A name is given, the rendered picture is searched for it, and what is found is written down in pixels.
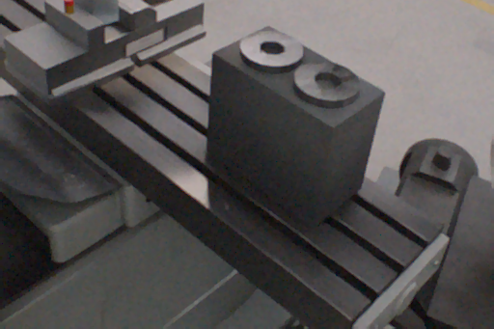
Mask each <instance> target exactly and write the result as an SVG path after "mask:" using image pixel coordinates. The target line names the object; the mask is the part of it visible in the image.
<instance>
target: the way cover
mask: <svg viewBox="0 0 494 329"><path fill-rule="evenodd" d="M3 96H4V97H5V98H3ZM3 96H0V120H2V121H0V179H1V180H2V181H3V182H4V183H6V184H7V185H8V186H9V187H11V189H13V190H14V191H17V192H19V193H23V194H27V195H32V196H36V197H41V198H45V199H46V200H49V201H54V202H59V203H63V204H76V203H80V202H83V201H85V200H88V199H91V198H93V197H96V196H99V195H101V194H105V193H108V192H111V191H114V190H117V189H119V188H122V187H124V186H123V185H121V184H120V183H119V182H118V181H116V179H115V178H114V177H113V176H111V175H109V174H108V173H107V172H106V171H104V170H103V169H102V168H101V167H99V166H98V165H97V164H96V163H95V162H94V161H93V160H92V159H91V158H89V157H88V156H87V155H86V154H85V153H83V152H82V151H81V150H79V149H78V148H77V147H76V146H75V145H73V144H70V141H69V140H67V139H66V138H65V137H64V136H62V135H61V134H60V133H59V132H58V131H56V130H55V129H54V128H53V127H51V126H50V125H49V124H48V123H46V122H45V120H44V119H43V118H41V117H40V116H39V115H38V114H37V113H35V112H34V111H33V110H32V109H31V108H29V107H28V106H27V105H26V104H24V103H23V102H22V101H21V100H20V99H18V98H17V97H15V96H14V95H13V94H8V95H3ZM7 96H8V97H7ZM9 98H10V99H9ZM1 100H3V102H2V101H1ZM4 100H5V101H4ZM17 104H19V105H17ZM20 105H22V106H20ZM16 106H17V107H16ZM23 107H26V109H25V108H23ZM6 108H7V109H6ZM8 109H9V110H8ZM18 109H20V110H18ZM19 112H21V113H19ZM20 114H21V115H20ZM4 115H6V116H4ZM26 115H27V116H26ZM21 116H22V117H21ZM2 118H3V119H2ZM24 119H25V120H24ZM21 120H22V121H21ZM14 121H15V122H14ZM18 125H19V126H18ZM49 126H50V127H49ZM20 128H22V129H20ZM3 129H4V130H3ZM33 130H34V131H33ZM48 130H49V131H48ZM9 131H10V132H9ZM16 134H17V135H16ZM22 134H23V135H25V136H22ZM51 136H53V138H51ZM2 137H3V138H2ZM12 138H13V139H12ZM15 138H16V139H15ZM34 138H35V139H34ZM28 139H30V140H28ZM44 139H46V140H44ZM51 139H52V140H51ZM58 139H59V140H58ZM1 141H2V142H3V144H2V143H1ZM21 142H22V143H21ZM52 142H53V143H52ZM5 143H7V144H5ZM24 143H25V144H24ZM41 143H42V144H41ZM44 144H45V145H44ZM56 144H57V146H56ZM14 145H15V146H14ZM61 145H62V146H61ZM47 146H49V147H48V149H47ZM59 146H61V147H59ZM68 149H69V150H68ZM28 150H29V151H28ZM17 153H18V154H19V155H18V154H17ZM71 153H74V154H75V155H73V154H71ZM40 154H41V155H40ZM52 154H54V156H53V155H52ZM21 155H22V156H23V157H22V156H21ZM60 156H61V157H60ZM81 156H82V157H81ZM6 157H7V158H6ZM41 157H45V159H42V158H41ZM1 158H2V159H4V160H2V159H1ZM18 158H19V159H18ZM54 159H55V160H54ZM58 159H60V160H58ZM19 161H20V162H21V163H22V164H23V165H22V164H21V163H20V162H19ZM74 161H75V162H74ZM37 162H38V163H37ZM49 162H51V163H49ZM59 162H60V163H59ZM83 162H84V163H83ZM5 163H6V164H5ZM15 163H16V164H15ZM61 163H63V164H61ZM73 163H74V164H73ZM11 164H12V166H11ZM17 164H18V165H17ZM68 164H69V165H68ZM76 164H77V166H76ZM32 165H34V166H33V167H32ZM82 165H84V166H82ZM19 166H21V168H20V167H19ZM3 167H5V169H3ZM12 167H13V168H12ZM27 167H28V168H27ZM62 167H63V168H62ZM89 167H91V168H89ZM29 168H30V169H29ZM61 168H62V169H61ZM6 170H7V171H8V172H7V171H6ZM20 170H21V171H20ZM73 170H75V171H73ZM4 171H6V172H4ZM43 171H45V172H43ZM57 171H59V172H57ZM23 172H24V173H23ZM102 172H103V173H105V174H103V173H102ZM81 173H83V174H81ZM34 174H36V175H34ZM51 174H52V176H51ZM69 174H71V175H69ZM87 174H88V175H87ZM1 175H2V176H1ZM11 175H12V176H11ZM41 175H45V176H41ZM7 176H8V178H7ZM28 176H29V177H28ZM64 176H65V178H64ZM72 176H74V177H72ZM41 177H43V178H41ZM9 180H11V181H9ZM18 181H19V182H18ZM28 181H29V182H28ZM52 181H54V182H52ZM104 181H105V183H110V184H108V185H107V184H105V183H103V182H104ZM60 182H61V183H60ZM83 182H84V185H80V184H83ZM48 183H49V184H48ZM23 184H25V185H23ZM27 184H28V185H29V186H28V185H27ZM43 184H45V185H43ZM45 186H46V187H45ZM79 186H80V189H79ZM21 187H22V188H21ZM29 187H30V188H29ZM94 187H95V188H94ZM33 189H34V190H33ZM39 189H41V190H39ZM42 189H43V190H42ZM44 190H45V191H46V190H48V191H46V192H44ZM59 191H60V192H61V194H60V192H59ZM80 192H81V193H80ZM54 193H55V194H54ZM62 194H63V195H62Z"/></svg>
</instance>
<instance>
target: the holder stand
mask: <svg viewBox="0 0 494 329"><path fill-rule="evenodd" d="M385 95H386V92H384V91H383V90H381V89H379V88H377V87H376V86H374V85H372V84H371V83H370V82H368V81H366V80H364V79H363V78H361V77H359V76H357V75H356V74H355V73H354V72H352V71H351V70H350V69H348V68H346V67H345V66H343V65H341V64H337V63H334V62H333V61H331V60H329V59H327V58H326V57H324V56H322V55H320V54H318V53H317V52H315V51H313V50H312V49H311V48H309V47H307V46H305V45H304V44H302V43H301V42H300V41H298V40H297V39H296V38H294V37H291V36H289V35H286V34H284V33H281V32H279V31H277V30H275V29H274V28H272V27H270V26H266V27H264V28H262V29H260V30H259V31H257V32H255V33H253V34H250V35H248V36H247V37H244V38H241V39H239V40H237V41H234V42H232V43H230V44H228V45H226V46H224V47H222V48H220V49H218V50H215V51H213V52H212V59H211V76H210V93H209V109H208V126H207V142H206V150H207V151H208V152H209V153H210V154H212V155H213V156H215V157H216V158H217V159H219V160H220V161H221V162H223V163H224V164H226V165H227V167H228V168H230V169H231V170H233V171H234V172H235V173H237V174H238V175H239V176H241V177H242V178H245V179H246V180H248V181H249V182H250V183H252V184H253V185H255V186H256V187H257V188H258V189H259V190H261V191H262V192H263V193H265V194H266V195H267V196H269V197H270V198H272V199H273V200H274V201H276V202H277V203H279V204H280V205H281V206H283V207H284V208H286V209H287V210H290V211H291V212H292V213H294V214H295V215H296V216H298V217H299V218H301V220H302V221H303V222H305V223H306V224H308V225H309V226H310V227H312V228H314V227H315V226H317V225H318V224H319V223H320V222H321V221H323V220H324V219H325V217H326V216H327V215H329V214H330V213H331V212H332V211H333V210H335V209H336V208H337V207H338V206H341V205H342V204H343V203H344V202H346V201H347V200H348V199H349V198H350V197H352V196H353V195H354V194H355V193H357V192H358V191H359V190H360V189H361V188H362V185H363V181H364V177H365V173H366V170H367V166H368V161H369V157H370V154H371V147H372V143H373V139H374V135H375V131H376V128H377V124H378V120H379V116H380V111H381V107H382V103H383V99H384V96H385Z"/></svg>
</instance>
